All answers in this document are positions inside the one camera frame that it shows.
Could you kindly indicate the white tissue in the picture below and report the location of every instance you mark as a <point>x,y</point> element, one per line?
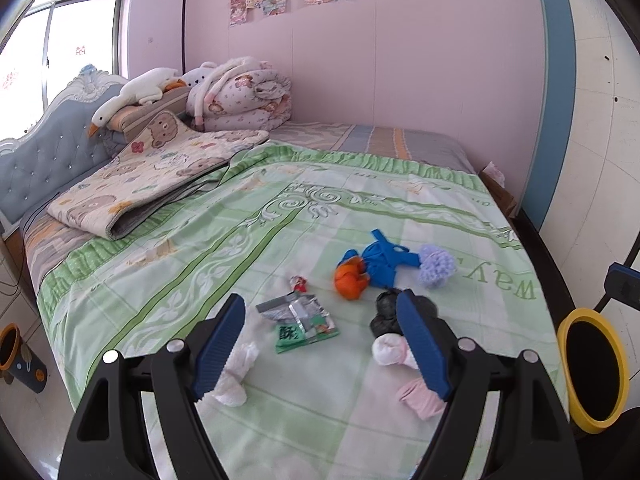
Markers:
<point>229,390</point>

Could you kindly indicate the white goose plush toy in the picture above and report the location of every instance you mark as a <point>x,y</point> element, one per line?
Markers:
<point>144,89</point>

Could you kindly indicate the blue rubber glove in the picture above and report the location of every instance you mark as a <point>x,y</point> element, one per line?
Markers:
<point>381,259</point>

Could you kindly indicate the orange trash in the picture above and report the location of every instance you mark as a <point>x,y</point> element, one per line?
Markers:
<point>351,278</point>

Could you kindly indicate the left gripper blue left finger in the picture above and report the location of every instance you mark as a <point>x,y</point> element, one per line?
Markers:
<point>211,343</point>

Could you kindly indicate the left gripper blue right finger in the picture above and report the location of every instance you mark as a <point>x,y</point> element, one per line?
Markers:
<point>429,340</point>

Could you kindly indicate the small red candy wrapper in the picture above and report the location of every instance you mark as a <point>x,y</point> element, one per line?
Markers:
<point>298,284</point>

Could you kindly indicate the striped pillow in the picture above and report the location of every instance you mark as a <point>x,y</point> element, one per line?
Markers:
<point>132,119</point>

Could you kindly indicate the green silver snack wrapper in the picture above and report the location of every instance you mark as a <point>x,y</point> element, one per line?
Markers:
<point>300,320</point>

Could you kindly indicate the white bear plush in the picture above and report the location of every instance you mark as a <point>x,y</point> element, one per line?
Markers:
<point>196,76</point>

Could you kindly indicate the rolled pink floral comforter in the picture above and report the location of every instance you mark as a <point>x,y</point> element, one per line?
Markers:
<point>241,94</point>

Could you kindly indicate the green patterned bed quilt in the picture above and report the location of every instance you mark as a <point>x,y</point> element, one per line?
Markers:
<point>272,229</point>

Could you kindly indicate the brown cardboard box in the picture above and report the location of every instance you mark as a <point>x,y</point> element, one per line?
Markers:
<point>495,182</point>

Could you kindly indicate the black plastic bag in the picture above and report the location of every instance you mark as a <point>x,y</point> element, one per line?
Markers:
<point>395,314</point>

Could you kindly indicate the yellow rimmed black trash bin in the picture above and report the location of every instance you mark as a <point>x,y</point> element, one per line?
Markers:
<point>595,368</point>

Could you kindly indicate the white pink sock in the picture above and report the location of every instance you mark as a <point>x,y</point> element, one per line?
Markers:
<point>393,349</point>

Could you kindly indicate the purple fluffy sponge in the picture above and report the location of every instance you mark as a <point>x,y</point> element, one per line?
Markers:
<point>437,266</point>

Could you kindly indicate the folded bear print blanket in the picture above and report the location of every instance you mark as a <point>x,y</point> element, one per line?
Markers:
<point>153,169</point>

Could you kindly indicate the window with metal frame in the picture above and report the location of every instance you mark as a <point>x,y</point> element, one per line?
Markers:
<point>51,44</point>

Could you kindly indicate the dark orange rimmed cup bin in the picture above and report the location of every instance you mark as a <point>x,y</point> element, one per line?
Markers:
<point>17,361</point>

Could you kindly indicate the blue tufted headboard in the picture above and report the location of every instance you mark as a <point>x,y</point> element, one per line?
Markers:
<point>58,150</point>

